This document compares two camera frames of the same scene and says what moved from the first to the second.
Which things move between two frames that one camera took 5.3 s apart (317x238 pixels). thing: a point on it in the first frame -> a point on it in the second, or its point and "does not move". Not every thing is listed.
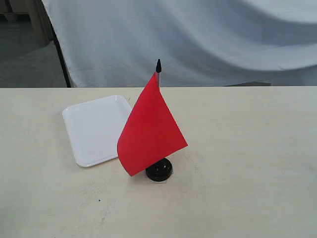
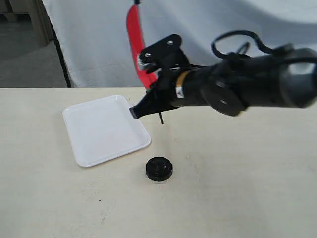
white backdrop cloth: (198, 43) does not move
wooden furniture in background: (29, 11) does not move
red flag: (150, 133) -> (133, 19)
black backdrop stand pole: (68, 81) does not move
